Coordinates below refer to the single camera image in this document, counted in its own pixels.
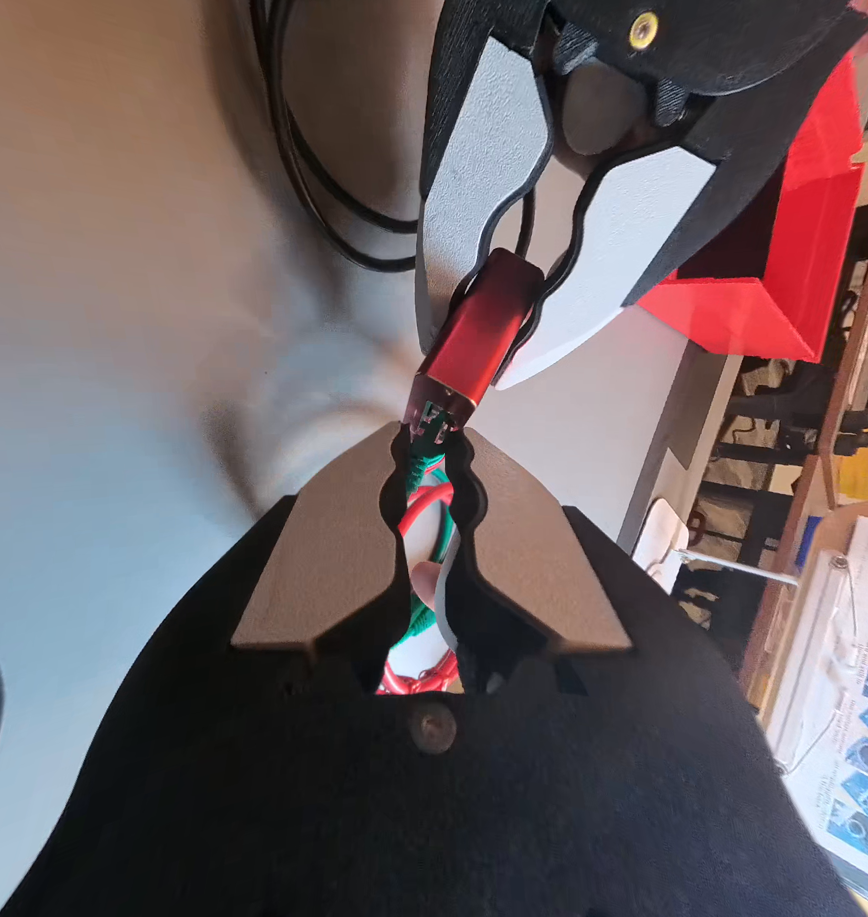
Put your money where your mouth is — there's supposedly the red plastic bin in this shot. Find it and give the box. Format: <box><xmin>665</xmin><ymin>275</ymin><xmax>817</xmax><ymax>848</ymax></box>
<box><xmin>635</xmin><ymin>49</ymin><xmax>868</xmax><ymax>363</ymax></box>

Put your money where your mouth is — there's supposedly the document stand with white base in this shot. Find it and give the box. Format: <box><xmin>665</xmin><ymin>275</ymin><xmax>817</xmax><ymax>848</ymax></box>
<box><xmin>633</xmin><ymin>498</ymin><xmax>868</xmax><ymax>907</ymax></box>

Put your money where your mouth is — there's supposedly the red ethernet splitter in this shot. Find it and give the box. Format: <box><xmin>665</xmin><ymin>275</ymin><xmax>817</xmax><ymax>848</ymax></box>
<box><xmin>405</xmin><ymin>247</ymin><xmax>546</xmax><ymax>438</ymax></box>

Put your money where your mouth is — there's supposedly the red ethernet cable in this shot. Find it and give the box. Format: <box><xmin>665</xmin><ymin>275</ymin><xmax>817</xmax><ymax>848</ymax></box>
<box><xmin>375</xmin><ymin>481</ymin><xmax>462</xmax><ymax>696</ymax></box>

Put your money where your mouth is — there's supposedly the brown wooden desk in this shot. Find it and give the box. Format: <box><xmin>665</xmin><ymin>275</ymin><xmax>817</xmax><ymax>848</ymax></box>
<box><xmin>817</xmin><ymin>208</ymin><xmax>868</xmax><ymax>502</ymax></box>

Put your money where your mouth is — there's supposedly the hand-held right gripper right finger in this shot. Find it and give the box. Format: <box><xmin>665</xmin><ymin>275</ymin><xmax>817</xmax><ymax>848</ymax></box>
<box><xmin>448</xmin><ymin>427</ymin><xmax>635</xmax><ymax>653</ymax></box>

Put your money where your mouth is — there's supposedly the black ethernet cable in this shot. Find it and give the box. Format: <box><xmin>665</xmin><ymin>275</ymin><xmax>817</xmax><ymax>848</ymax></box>
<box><xmin>250</xmin><ymin>0</ymin><xmax>542</xmax><ymax>275</ymax></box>

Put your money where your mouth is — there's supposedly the person's right hand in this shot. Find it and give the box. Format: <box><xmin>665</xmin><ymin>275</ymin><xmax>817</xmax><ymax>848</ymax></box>
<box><xmin>411</xmin><ymin>561</ymin><xmax>444</xmax><ymax>611</ymax></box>

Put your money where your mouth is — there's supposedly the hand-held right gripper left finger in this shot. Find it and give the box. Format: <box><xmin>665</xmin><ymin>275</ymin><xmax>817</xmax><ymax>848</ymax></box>
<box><xmin>230</xmin><ymin>421</ymin><xmax>413</xmax><ymax>653</ymax></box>

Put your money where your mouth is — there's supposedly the green ethernet cable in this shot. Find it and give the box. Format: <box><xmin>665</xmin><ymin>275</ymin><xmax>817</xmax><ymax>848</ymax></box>
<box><xmin>390</xmin><ymin>403</ymin><xmax>462</xmax><ymax>651</ymax></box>

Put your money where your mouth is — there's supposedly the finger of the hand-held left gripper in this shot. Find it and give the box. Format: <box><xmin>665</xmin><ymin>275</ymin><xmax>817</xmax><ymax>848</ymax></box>
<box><xmin>493</xmin><ymin>145</ymin><xmax>719</xmax><ymax>393</ymax></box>
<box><xmin>414</xmin><ymin>36</ymin><xmax>554</xmax><ymax>357</ymax></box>

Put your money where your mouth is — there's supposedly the printed instruction sheet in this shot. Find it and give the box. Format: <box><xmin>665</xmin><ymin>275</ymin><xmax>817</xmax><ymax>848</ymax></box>
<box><xmin>767</xmin><ymin>516</ymin><xmax>868</xmax><ymax>889</ymax></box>

